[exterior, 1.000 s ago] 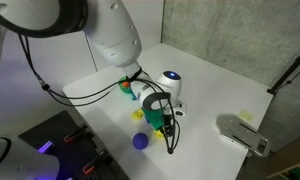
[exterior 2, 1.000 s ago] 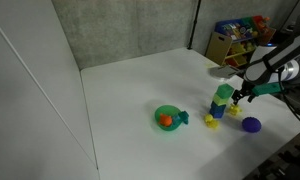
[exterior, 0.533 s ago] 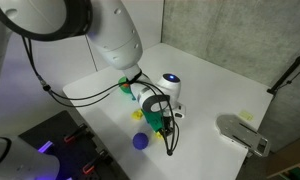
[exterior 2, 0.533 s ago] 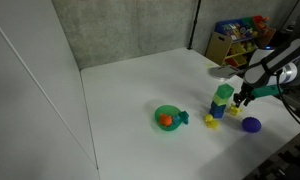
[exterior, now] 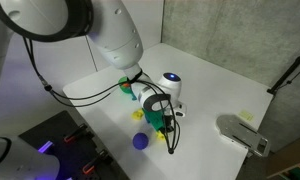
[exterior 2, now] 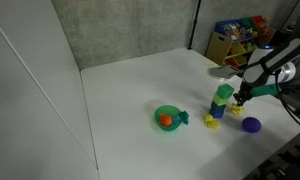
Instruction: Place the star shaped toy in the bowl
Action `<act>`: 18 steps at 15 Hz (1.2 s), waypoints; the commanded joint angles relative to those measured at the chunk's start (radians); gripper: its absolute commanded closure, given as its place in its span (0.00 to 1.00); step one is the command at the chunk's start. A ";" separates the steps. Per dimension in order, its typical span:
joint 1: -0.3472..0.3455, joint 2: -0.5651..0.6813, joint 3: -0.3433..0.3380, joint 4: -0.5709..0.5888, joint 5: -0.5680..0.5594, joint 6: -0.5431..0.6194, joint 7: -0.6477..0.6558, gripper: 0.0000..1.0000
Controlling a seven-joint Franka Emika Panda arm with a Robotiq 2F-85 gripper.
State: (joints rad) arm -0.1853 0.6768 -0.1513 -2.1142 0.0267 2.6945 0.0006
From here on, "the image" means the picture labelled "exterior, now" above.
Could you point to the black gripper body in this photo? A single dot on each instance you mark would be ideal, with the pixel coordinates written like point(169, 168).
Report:
point(169, 122)

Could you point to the yellow star shaped toy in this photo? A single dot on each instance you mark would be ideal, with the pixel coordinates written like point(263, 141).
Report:
point(160, 135)

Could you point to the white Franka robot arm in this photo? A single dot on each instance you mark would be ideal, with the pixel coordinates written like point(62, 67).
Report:
point(116, 33)

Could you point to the teal rubber toy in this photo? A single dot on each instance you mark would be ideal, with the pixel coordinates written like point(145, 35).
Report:
point(133, 97)

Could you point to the orange rubber toy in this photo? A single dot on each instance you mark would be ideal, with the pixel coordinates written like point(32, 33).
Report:
point(125, 85)

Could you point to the green plastic bowl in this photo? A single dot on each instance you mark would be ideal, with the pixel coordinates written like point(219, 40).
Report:
point(122, 80)

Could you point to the wooden toy storage shelf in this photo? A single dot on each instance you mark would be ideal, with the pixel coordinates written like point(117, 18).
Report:
point(290, 163)

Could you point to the purple spiky ball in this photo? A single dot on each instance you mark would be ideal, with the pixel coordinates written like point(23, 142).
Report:
point(140, 141)

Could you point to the grey metal mounting plate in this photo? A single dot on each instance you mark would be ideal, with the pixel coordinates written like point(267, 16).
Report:
point(238, 131)

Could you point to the yellow sticky note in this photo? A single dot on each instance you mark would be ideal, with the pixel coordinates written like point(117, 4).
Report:
point(246, 115)

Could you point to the black orange clamp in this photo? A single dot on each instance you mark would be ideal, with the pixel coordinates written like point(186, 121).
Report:
point(94, 163)
point(75, 134)

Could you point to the black perforated base board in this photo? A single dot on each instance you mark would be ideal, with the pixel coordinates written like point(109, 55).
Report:
point(56, 133)

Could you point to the purple glowing light strip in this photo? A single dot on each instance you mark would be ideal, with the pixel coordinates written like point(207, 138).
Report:
point(45, 146)

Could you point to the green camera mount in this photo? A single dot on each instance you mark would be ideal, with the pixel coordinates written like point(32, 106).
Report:
point(152, 119)

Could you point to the black camera stand pole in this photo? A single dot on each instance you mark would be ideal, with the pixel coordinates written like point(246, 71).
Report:
point(288, 71)

